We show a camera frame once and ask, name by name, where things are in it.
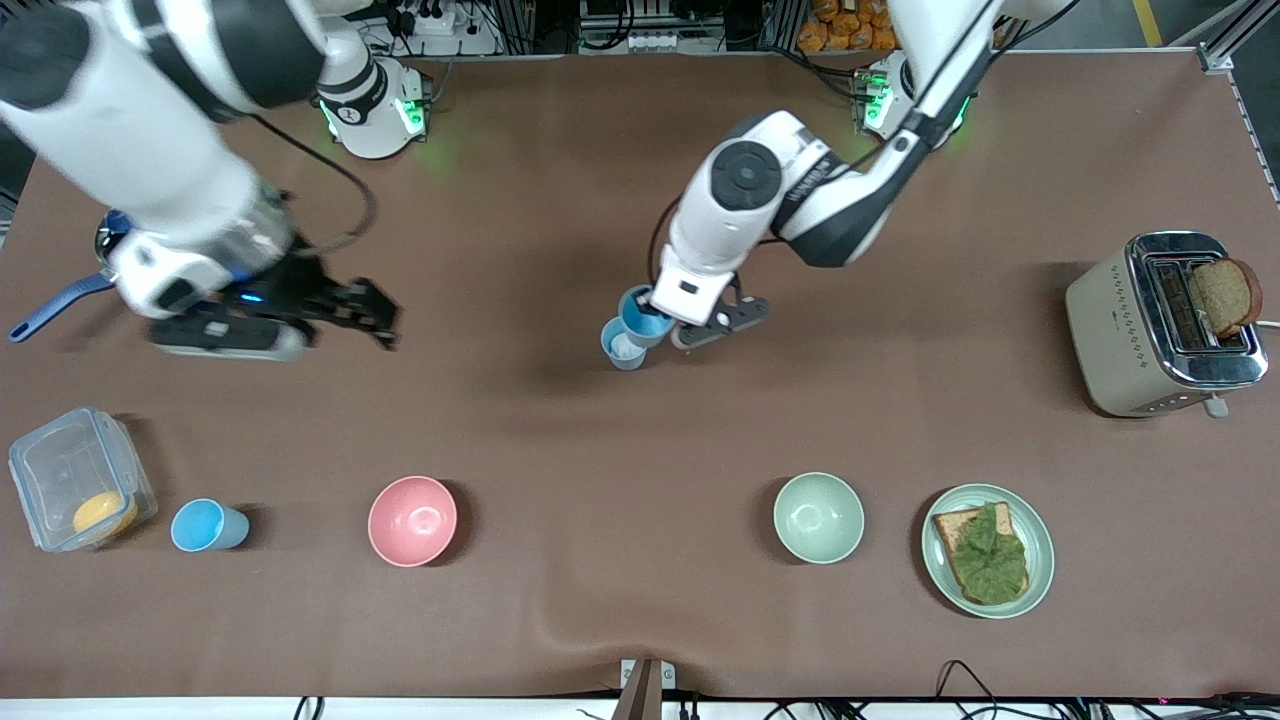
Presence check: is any black saucepan with blue handle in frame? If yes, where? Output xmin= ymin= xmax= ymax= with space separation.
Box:
xmin=9 ymin=208 xmax=133 ymax=344

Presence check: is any metal table edge bracket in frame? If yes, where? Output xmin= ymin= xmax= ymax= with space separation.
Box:
xmin=611 ymin=658 xmax=677 ymax=720

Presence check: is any pale green bowl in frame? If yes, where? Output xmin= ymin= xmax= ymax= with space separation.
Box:
xmin=773 ymin=472 xmax=866 ymax=566

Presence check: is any clear plastic food container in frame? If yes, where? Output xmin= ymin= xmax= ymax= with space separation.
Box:
xmin=8 ymin=406 xmax=159 ymax=553

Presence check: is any pale green plate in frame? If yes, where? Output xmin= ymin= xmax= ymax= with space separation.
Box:
xmin=921 ymin=484 xmax=1056 ymax=620

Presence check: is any white power strip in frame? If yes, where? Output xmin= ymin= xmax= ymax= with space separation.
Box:
xmin=395 ymin=0 xmax=463 ymax=37

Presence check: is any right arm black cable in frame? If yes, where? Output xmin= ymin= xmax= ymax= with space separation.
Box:
xmin=250 ymin=113 xmax=381 ymax=257

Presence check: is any green lettuce leaf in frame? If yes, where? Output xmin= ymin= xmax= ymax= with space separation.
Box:
xmin=951 ymin=503 xmax=1030 ymax=605

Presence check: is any bag of orange buns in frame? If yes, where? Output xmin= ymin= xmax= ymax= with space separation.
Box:
xmin=797 ymin=0 xmax=906 ymax=54

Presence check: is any blue cup with white inside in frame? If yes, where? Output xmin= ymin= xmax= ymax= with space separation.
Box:
xmin=600 ymin=317 xmax=649 ymax=373

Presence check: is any bread slice under lettuce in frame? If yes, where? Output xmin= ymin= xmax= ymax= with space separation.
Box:
xmin=933 ymin=502 xmax=1029 ymax=607

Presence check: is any light blue cup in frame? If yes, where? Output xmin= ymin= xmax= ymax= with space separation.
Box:
xmin=170 ymin=499 xmax=251 ymax=553
xmin=617 ymin=284 xmax=678 ymax=350

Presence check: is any yellow round food piece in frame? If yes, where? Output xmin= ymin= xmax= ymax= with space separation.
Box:
xmin=72 ymin=492 xmax=140 ymax=539

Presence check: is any black looped floor cable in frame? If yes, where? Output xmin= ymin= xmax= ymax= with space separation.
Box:
xmin=935 ymin=659 xmax=1003 ymax=701

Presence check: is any beige and chrome toaster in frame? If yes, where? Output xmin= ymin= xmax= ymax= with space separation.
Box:
xmin=1064 ymin=231 xmax=1271 ymax=419

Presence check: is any pink bowl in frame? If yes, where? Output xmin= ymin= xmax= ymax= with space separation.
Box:
xmin=367 ymin=475 xmax=459 ymax=569

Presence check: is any brown toast slice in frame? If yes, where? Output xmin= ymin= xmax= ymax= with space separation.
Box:
xmin=1189 ymin=257 xmax=1265 ymax=339

